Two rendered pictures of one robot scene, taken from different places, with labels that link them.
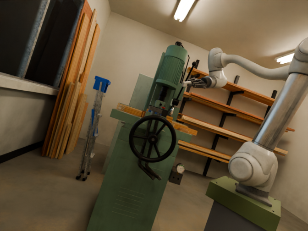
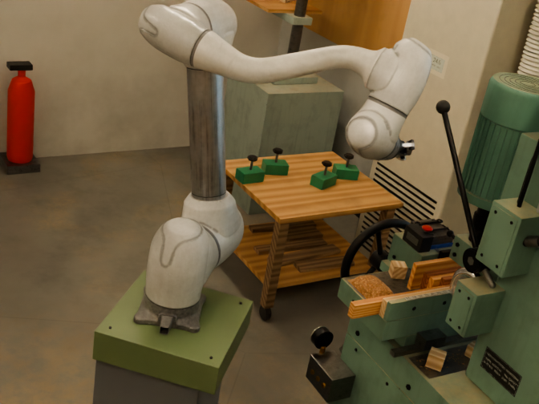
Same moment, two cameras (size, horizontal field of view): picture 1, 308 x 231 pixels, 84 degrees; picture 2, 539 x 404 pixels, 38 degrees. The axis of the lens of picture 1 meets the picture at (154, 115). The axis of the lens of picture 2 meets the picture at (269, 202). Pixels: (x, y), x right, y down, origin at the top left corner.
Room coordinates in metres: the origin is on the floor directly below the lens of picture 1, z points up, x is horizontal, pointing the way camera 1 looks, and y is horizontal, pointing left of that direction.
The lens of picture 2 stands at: (2.75, -1.38, 1.98)
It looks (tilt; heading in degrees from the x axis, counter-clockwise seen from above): 26 degrees down; 152
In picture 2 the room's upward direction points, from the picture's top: 10 degrees clockwise
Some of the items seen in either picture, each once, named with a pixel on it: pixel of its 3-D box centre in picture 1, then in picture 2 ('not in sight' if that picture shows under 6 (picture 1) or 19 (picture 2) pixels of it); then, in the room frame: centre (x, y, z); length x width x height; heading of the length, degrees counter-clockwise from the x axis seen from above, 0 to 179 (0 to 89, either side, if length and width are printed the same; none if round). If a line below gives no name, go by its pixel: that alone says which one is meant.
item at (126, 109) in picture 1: (160, 121); (447, 292); (1.38, -0.07, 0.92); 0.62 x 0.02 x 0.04; 94
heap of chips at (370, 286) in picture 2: (183, 129); (374, 285); (1.31, -0.25, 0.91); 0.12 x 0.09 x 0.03; 4
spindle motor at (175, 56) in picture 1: (171, 68); (508, 143); (1.38, -0.01, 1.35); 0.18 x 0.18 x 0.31
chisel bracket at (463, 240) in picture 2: (158, 106); (477, 260); (1.40, -0.01, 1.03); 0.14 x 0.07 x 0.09; 4
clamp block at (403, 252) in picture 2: (154, 120); (423, 254); (1.19, -0.01, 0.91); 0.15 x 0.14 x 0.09; 94
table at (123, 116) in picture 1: (151, 125); (437, 283); (1.27, 0.00, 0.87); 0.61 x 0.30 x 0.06; 94
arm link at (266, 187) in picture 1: (259, 167); (180, 257); (1.00, -0.68, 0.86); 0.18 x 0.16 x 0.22; 132
